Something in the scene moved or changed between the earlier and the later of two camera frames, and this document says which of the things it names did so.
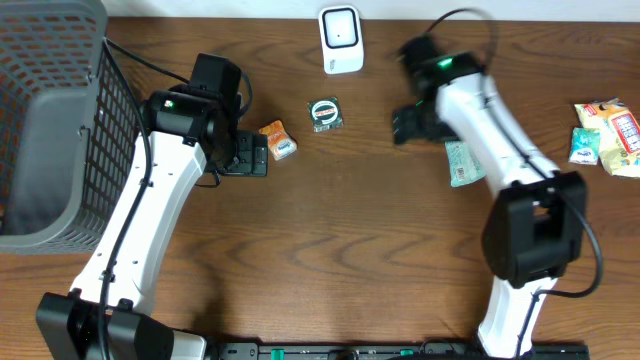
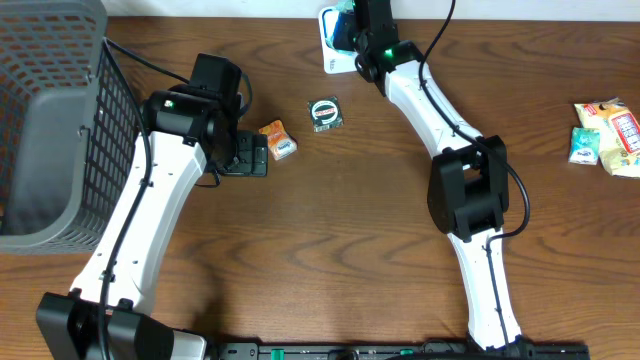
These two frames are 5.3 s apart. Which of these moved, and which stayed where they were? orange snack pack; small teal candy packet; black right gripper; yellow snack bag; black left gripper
Moved: black right gripper
Stayed: yellow snack bag; small teal candy packet; orange snack pack; black left gripper
